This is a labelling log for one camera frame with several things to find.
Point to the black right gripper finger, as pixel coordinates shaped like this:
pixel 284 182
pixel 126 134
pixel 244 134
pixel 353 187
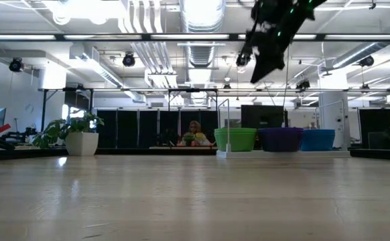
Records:
pixel 262 72

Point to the blue plastic mini bowl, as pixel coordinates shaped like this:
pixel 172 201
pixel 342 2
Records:
pixel 319 140

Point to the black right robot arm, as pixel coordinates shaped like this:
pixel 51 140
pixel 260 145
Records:
pixel 282 8

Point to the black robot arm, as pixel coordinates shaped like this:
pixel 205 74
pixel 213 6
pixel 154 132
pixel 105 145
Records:
pixel 17 136

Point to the purple plastic mini bowl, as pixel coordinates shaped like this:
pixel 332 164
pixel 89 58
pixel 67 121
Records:
pixel 280 140

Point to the black ceiling spotlight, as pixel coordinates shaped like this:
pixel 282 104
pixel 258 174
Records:
pixel 303 85
pixel 243 60
pixel 367 61
pixel 15 65
pixel 128 60

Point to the large black monitor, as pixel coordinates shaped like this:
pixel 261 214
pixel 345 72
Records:
pixel 262 115

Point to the white column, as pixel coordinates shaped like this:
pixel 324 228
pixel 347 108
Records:
pixel 330 110

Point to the small potted plant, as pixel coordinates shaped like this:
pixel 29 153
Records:
pixel 189 138

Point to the black partition panels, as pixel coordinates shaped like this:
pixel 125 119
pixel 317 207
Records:
pixel 372 120
pixel 128 127

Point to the black office chair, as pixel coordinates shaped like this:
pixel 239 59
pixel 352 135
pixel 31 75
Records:
pixel 376 140

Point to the white plant pot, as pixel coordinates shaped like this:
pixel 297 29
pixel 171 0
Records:
pixel 81 144

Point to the green leafy plant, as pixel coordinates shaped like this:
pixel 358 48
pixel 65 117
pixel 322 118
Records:
pixel 54 130

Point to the silver ribbed ventilation duct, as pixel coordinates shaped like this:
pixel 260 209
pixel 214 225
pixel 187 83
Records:
pixel 200 20

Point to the black neighbouring station frame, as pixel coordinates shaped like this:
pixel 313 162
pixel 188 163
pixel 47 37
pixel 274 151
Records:
pixel 181 90

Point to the black table edge rail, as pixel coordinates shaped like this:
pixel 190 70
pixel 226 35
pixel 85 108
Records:
pixel 114 151

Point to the white rectangular ceiling duct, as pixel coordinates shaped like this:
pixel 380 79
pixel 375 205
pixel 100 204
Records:
pixel 94 63

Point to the black overhead frame bar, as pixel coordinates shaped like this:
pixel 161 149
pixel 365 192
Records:
pixel 59 37

